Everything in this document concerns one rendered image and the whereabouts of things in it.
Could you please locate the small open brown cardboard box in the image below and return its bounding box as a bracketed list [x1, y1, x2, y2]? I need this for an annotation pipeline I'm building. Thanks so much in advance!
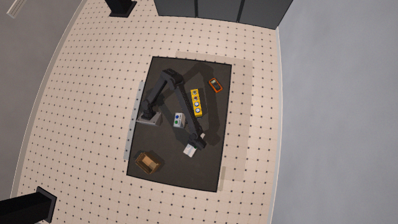
[136, 152, 161, 174]

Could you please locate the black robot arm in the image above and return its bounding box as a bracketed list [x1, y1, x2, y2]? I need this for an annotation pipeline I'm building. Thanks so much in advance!
[141, 68, 207, 150]

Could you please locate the white key housing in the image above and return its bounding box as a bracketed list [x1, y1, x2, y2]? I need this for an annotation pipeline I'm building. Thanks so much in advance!
[174, 113, 188, 129]

